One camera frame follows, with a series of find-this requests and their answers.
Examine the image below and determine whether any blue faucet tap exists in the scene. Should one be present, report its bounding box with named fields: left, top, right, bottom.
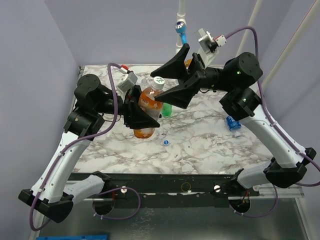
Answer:
left=174, top=21, right=188, bottom=45

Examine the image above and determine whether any white rear pole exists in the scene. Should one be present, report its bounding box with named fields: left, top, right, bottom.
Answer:
left=237, top=0, right=264, bottom=53

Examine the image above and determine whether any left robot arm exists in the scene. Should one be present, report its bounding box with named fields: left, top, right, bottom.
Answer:
left=18, top=71, right=160, bottom=223

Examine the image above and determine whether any white blue bottle cap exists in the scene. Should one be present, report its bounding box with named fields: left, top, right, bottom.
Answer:
left=162, top=139, right=170, bottom=146

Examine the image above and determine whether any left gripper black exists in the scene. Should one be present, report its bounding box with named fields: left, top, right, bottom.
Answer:
left=95, top=84, right=162, bottom=129

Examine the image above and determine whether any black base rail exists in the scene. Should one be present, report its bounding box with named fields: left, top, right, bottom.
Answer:
left=65, top=172, right=261, bottom=209

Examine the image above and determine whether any aluminium extrusion rail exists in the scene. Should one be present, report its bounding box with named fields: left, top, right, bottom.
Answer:
left=253, top=183, right=305, bottom=199

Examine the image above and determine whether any white diagonal pole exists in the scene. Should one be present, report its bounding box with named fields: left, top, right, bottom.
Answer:
left=261, top=0, right=320, bottom=89

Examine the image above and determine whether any white pipe stand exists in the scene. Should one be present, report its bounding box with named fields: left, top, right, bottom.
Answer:
left=175, top=0, right=186, bottom=54

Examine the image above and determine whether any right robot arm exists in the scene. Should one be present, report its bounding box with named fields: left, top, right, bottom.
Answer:
left=151, top=44, right=316, bottom=196

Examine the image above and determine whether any orange plastic bottle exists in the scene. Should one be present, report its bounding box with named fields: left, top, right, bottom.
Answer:
left=133, top=86, right=163, bottom=139

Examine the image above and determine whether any blue label plastic bottle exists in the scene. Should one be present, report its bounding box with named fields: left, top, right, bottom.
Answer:
left=226, top=115, right=242, bottom=138

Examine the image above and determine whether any white green bottle cap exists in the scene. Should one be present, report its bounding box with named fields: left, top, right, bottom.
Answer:
left=151, top=76, right=165, bottom=91

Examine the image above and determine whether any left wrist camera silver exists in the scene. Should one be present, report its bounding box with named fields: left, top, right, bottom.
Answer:
left=116, top=71, right=138, bottom=95

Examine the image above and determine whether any green plastic bottle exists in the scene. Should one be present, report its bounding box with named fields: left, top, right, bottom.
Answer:
left=161, top=103, right=173, bottom=118

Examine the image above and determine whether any blue tray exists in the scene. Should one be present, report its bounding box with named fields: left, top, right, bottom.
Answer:
left=36, top=234, right=109, bottom=240

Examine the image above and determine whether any clear plastic bottle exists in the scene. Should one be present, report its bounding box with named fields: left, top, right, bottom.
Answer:
left=141, top=79, right=148, bottom=86

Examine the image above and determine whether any yellow faucet tap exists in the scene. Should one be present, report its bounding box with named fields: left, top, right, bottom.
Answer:
left=184, top=59, right=192, bottom=68

